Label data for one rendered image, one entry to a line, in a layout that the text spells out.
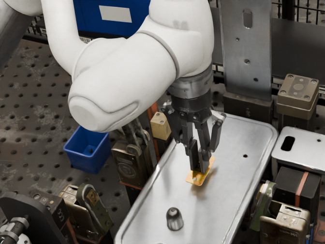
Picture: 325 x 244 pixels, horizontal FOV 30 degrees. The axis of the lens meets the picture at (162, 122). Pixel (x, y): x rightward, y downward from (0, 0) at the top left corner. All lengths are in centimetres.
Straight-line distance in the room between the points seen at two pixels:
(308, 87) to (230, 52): 19
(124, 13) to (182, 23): 64
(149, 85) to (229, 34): 47
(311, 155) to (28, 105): 102
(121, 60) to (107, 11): 70
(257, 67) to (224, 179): 27
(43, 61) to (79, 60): 122
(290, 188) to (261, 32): 34
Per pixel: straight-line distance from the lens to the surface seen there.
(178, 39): 97
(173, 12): 96
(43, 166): 182
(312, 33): 160
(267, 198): 114
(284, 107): 141
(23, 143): 191
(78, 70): 95
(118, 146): 133
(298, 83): 141
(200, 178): 128
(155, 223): 125
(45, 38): 218
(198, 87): 107
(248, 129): 139
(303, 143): 136
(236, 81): 144
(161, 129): 135
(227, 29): 135
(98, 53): 95
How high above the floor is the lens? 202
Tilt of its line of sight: 45 degrees down
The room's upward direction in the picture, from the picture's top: 10 degrees counter-clockwise
